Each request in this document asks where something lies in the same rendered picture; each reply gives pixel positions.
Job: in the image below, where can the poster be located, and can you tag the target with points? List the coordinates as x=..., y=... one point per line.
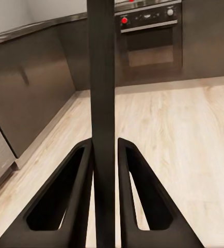
x=101, y=47

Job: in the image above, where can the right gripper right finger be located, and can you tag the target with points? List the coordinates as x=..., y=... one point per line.
x=168, y=227

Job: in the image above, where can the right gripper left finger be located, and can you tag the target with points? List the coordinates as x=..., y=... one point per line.
x=57, y=216

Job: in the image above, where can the oven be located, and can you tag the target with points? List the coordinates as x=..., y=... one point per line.
x=150, y=37

